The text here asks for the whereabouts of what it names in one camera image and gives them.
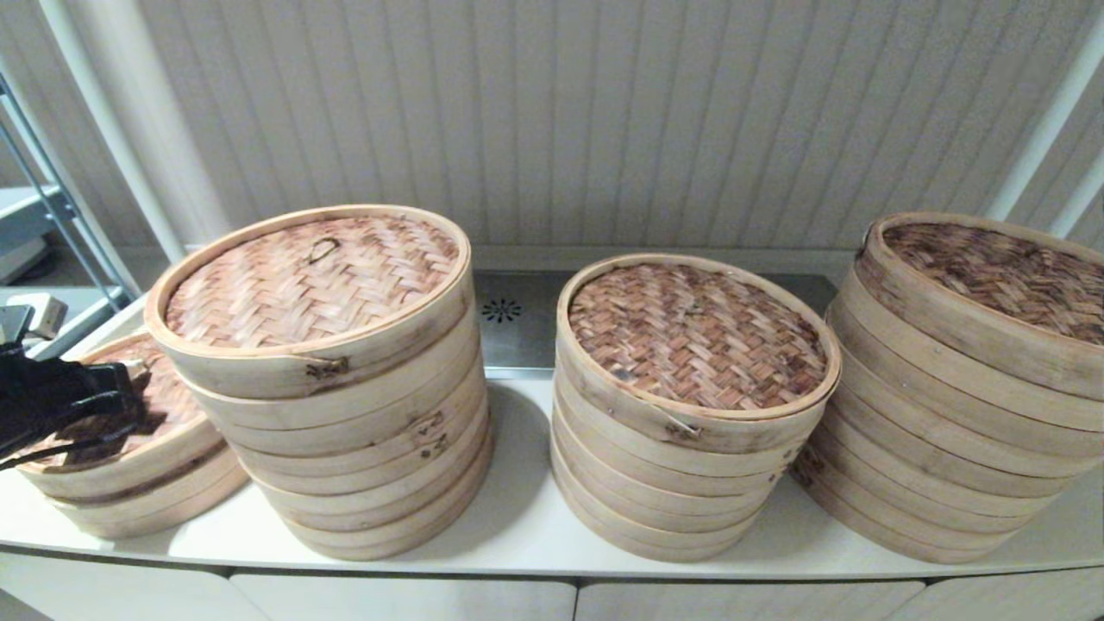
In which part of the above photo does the light bamboo lid frayed handle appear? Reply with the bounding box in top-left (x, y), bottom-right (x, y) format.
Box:
top-left (16, 332), bottom-right (229, 501)

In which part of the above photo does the dark brown woven bamboo lid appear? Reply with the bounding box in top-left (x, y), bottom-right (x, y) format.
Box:
top-left (852, 212), bottom-right (1104, 403)

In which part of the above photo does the bamboo steamer basket tier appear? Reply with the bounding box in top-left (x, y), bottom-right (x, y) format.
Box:
top-left (256, 396), bottom-right (491, 521)
top-left (824, 321), bottom-right (1104, 464)
top-left (289, 442), bottom-right (495, 562)
top-left (78, 470), bottom-right (253, 541)
top-left (552, 455), bottom-right (774, 543)
top-left (50, 447), bottom-right (249, 524)
top-left (273, 419), bottom-right (493, 543)
top-left (222, 346), bottom-right (485, 474)
top-left (555, 477), bottom-right (762, 563)
top-left (240, 372), bottom-right (488, 498)
top-left (828, 292), bottom-right (1104, 434)
top-left (812, 379), bottom-right (1079, 505)
top-left (798, 412), bottom-right (1057, 527)
top-left (202, 319), bottom-right (481, 449)
top-left (181, 292), bottom-right (478, 422)
top-left (802, 473), bottom-right (1012, 567)
top-left (789, 442), bottom-right (1034, 547)
top-left (819, 349), bottom-right (1098, 484)
top-left (551, 431), bottom-right (787, 522)
top-left (551, 408), bottom-right (803, 500)
top-left (552, 384), bottom-right (819, 478)

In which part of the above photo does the reddish-brown woven bamboo lid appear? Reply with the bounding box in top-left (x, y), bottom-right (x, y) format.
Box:
top-left (555, 253), bottom-right (842, 455)

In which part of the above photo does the pale grey shelf board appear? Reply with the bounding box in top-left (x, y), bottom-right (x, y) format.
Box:
top-left (0, 185), bottom-right (61, 285)

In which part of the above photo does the beige cabinet door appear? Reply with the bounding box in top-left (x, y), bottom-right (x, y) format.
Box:
top-left (0, 552), bottom-right (270, 621)
top-left (576, 580), bottom-right (924, 621)
top-left (233, 574), bottom-right (577, 621)

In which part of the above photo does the stainless steel drain tray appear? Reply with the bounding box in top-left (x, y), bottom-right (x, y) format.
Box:
top-left (473, 273), bottom-right (836, 382)

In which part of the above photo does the thin white pole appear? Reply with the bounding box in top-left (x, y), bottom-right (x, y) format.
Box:
top-left (982, 0), bottom-right (1104, 223)
top-left (1042, 147), bottom-right (1104, 242)

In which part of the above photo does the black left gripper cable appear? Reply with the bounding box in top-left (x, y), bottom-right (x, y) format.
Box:
top-left (0, 431), bottom-right (141, 472)

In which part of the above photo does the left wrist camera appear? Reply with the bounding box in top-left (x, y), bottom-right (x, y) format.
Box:
top-left (0, 293), bottom-right (69, 348)

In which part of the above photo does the grey metal rack frame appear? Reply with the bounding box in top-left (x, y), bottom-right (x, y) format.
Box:
top-left (0, 73), bottom-right (139, 313)

